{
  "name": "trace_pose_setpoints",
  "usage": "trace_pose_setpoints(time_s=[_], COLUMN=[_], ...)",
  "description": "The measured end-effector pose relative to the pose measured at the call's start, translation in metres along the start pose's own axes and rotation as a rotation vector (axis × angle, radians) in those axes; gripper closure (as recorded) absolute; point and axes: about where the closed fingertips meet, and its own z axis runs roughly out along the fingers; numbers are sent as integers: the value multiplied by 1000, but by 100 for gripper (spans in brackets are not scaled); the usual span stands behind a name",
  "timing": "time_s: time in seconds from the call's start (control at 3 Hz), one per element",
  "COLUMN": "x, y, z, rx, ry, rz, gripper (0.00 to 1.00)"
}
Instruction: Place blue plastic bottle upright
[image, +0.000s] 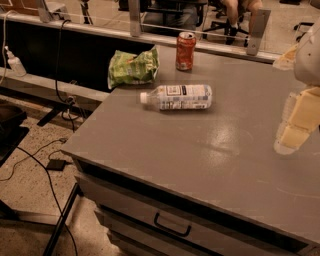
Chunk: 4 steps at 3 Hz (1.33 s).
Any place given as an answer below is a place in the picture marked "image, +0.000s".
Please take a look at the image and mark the black power adapter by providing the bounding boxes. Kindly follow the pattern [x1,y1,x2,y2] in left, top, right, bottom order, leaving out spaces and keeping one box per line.
[46,159,66,171]

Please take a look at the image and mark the black floor cable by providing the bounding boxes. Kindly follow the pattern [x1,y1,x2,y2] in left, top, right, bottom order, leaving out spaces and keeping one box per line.
[0,137,79,256]

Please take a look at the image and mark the black drawer handle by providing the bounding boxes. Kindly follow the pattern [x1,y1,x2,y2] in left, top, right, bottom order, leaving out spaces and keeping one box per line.
[153,212,192,237]

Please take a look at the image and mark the metal railing bar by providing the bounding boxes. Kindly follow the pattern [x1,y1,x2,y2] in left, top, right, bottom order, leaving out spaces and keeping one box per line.
[0,0,279,63]

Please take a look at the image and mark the clear plastic water bottle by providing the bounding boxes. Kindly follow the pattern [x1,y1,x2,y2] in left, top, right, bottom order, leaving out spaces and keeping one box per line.
[140,84,213,110]

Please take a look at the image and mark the green chip bag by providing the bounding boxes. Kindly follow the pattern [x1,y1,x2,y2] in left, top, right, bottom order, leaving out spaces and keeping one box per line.
[108,46,160,89]

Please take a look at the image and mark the grey drawer cabinet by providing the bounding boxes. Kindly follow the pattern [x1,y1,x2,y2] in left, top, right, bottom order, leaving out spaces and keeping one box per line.
[63,47,320,256]

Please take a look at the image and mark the black hanging cable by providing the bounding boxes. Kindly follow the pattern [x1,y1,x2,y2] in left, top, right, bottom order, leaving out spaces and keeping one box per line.
[54,19,83,133]

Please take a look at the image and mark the black table leg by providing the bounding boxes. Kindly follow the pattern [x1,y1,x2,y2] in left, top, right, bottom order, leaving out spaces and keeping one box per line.
[43,183,80,256]

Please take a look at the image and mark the red soda can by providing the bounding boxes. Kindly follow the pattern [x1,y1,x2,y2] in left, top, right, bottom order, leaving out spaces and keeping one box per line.
[176,32,196,71]

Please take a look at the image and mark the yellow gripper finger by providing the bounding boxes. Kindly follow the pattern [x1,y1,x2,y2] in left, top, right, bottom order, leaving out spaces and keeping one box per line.
[274,86,320,155]
[273,44,298,71]

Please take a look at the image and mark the small white squeeze bottle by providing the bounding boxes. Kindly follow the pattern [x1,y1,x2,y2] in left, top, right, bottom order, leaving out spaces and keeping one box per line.
[5,46,26,77]

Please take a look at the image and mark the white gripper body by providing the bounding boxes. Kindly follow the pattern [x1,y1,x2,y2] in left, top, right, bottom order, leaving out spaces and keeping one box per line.
[294,19,320,86]

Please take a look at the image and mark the seated person legs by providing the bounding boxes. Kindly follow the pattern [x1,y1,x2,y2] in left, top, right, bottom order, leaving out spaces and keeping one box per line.
[221,0,264,36]

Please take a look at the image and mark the white cable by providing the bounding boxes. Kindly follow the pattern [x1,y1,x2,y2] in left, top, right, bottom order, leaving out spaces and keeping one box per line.
[0,9,18,85]

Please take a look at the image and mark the black office chair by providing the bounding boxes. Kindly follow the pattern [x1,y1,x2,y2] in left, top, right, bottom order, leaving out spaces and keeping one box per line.
[202,0,249,46]

